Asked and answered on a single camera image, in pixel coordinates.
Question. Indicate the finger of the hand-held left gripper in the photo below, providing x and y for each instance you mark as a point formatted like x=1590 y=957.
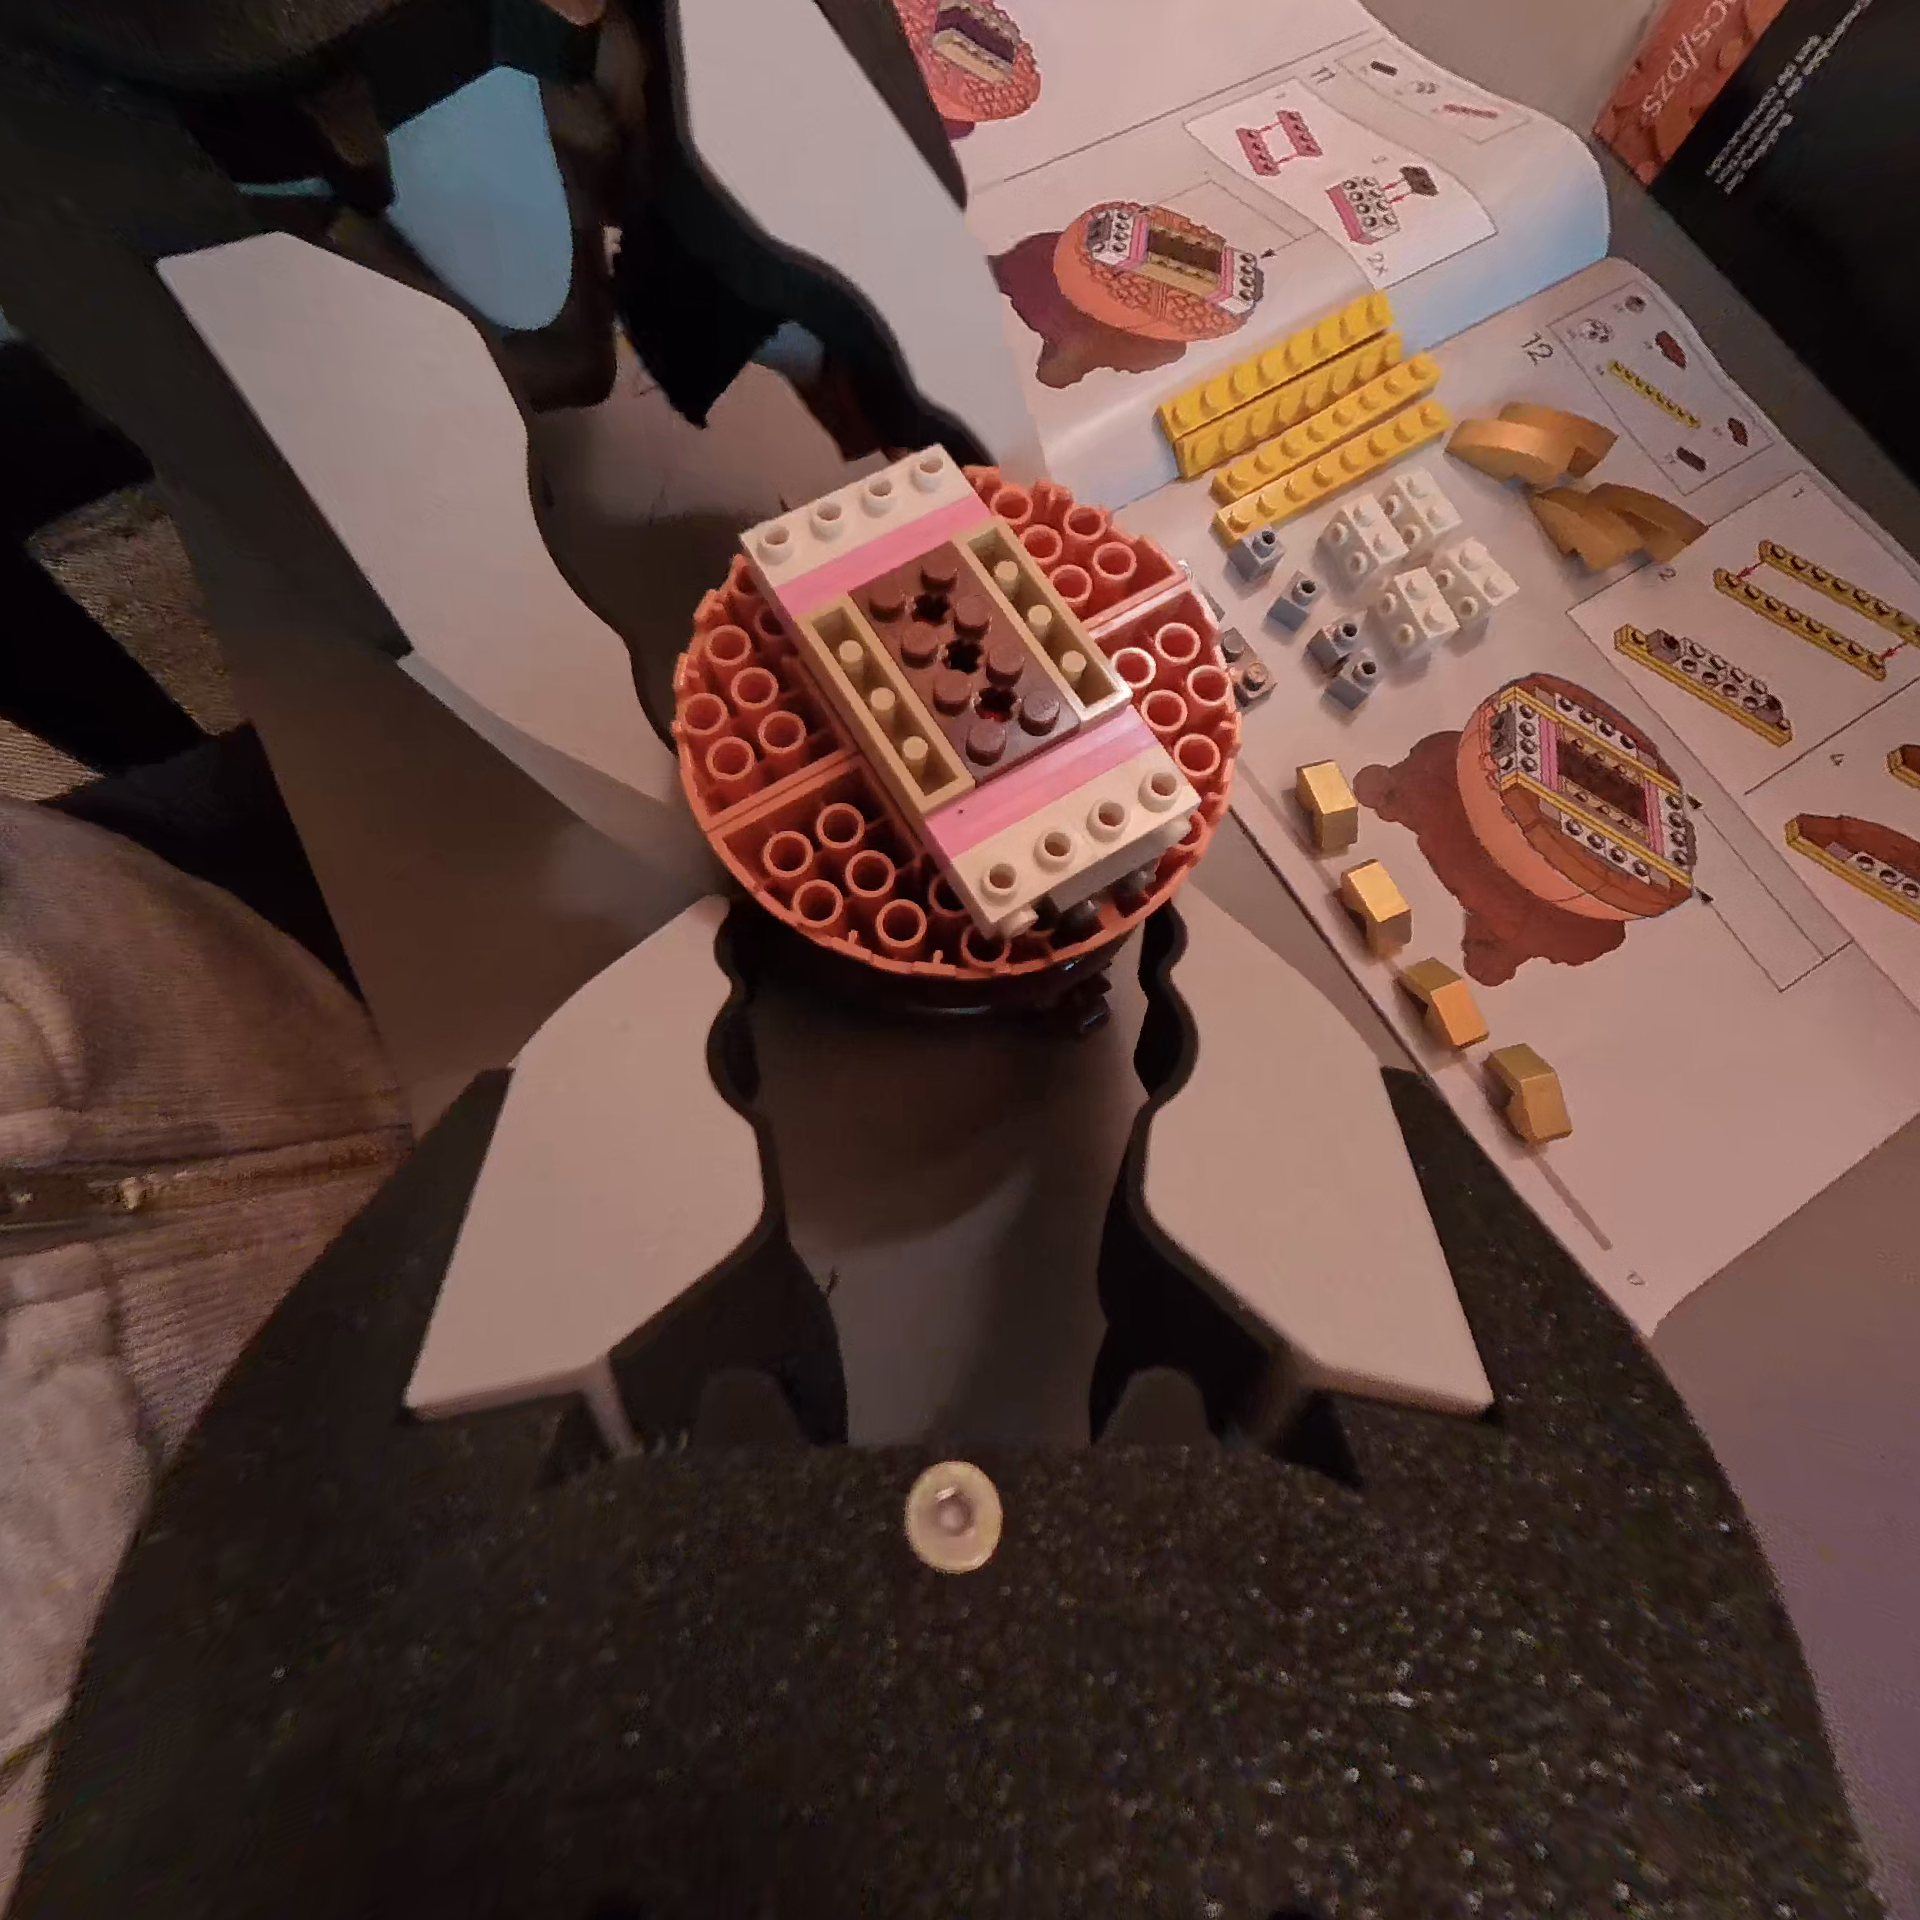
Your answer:
x=388 y=453
x=871 y=211

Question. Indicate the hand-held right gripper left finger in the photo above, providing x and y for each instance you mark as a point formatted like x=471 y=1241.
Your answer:
x=587 y=1201

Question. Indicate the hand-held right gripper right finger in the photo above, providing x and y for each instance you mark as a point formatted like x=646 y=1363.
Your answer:
x=1323 y=1201

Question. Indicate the small tan cube brick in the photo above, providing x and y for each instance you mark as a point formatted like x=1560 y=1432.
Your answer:
x=1528 y=1094
x=1445 y=1002
x=1377 y=907

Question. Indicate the small gold Lego tiles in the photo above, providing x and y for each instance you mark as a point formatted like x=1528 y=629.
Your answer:
x=1328 y=804

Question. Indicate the brick flowerpot model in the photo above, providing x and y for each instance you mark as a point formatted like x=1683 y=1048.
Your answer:
x=960 y=719

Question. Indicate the small white brick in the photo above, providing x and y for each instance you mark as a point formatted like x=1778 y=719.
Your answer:
x=1354 y=538
x=1413 y=606
x=1413 y=507
x=1477 y=577

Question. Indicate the brick set instruction booklet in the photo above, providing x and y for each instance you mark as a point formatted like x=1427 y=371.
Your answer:
x=1680 y=901

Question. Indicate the small grey brick piece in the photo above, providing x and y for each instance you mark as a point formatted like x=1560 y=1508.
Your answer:
x=1333 y=639
x=1357 y=671
x=1293 y=597
x=1258 y=554

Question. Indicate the black orchid print set box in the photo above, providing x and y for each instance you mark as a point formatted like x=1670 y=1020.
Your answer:
x=1802 y=151

